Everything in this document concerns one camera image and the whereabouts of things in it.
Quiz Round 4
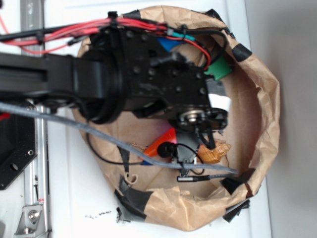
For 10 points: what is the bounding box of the orange toy carrot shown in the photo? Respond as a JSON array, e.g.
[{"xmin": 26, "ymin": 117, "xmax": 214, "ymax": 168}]
[{"xmin": 144, "ymin": 127, "xmax": 177, "ymax": 157}]

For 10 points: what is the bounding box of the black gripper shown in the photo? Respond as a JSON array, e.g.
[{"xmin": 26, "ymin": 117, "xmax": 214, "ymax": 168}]
[{"xmin": 108, "ymin": 26, "xmax": 230, "ymax": 134}]

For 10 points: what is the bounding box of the thin black cable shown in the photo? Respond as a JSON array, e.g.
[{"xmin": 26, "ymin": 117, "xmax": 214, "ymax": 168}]
[{"xmin": 85, "ymin": 131, "xmax": 206, "ymax": 174}]

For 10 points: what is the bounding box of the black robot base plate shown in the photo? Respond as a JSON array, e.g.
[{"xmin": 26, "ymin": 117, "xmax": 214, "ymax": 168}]
[{"xmin": 0, "ymin": 115, "xmax": 37, "ymax": 190}]

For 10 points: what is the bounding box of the green rectangular block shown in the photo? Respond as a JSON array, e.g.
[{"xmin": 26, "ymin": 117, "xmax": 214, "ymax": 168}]
[{"xmin": 204, "ymin": 56, "xmax": 232, "ymax": 81}]

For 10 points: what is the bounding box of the brown conch seashell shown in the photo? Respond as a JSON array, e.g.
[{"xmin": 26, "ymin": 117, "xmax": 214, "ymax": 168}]
[{"xmin": 198, "ymin": 140, "xmax": 231, "ymax": 164}]

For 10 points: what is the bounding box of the aluminium extrusion rail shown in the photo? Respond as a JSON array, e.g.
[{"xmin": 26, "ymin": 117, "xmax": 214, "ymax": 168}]
[{"xmin": 20, "ymin": 0, "xmax": 52, "ymax": 238}]

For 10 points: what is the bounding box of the blue plastic bottle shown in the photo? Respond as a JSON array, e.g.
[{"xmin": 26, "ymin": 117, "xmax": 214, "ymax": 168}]
[{"xmin": 157, "ymin": 37, "xmax": 181, "ymax": 52}]

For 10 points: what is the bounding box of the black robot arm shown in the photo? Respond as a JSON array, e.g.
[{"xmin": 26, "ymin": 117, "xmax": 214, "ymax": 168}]
[{"xmin": 0, "ymin": 28, "xmax": 230, "ymax": 132}]

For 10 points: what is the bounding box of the grey braided cable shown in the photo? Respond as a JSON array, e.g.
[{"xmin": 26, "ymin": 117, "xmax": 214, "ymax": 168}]
[{"xmin": 0, "ymin": 102, "xmax": 240, "ymax": 183}]

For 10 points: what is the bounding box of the brown paper bag bin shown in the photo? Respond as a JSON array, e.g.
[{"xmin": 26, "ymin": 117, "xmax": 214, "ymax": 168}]
[{"xmin": 66, "ymin": 5, "xmax": 281, "ymax": 233}]

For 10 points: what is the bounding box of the red wire bundle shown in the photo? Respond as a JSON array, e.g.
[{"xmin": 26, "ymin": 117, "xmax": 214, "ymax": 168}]
[{"xmin": 0, "ymin": 12, "xmax": 212, "ymax": 65}]

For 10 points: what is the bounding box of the metal corner bracket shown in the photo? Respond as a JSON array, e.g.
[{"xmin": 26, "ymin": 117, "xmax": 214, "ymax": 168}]
[{"xmin": 14, "ymin": 205, "xmax": 46, "ymax": 238}]

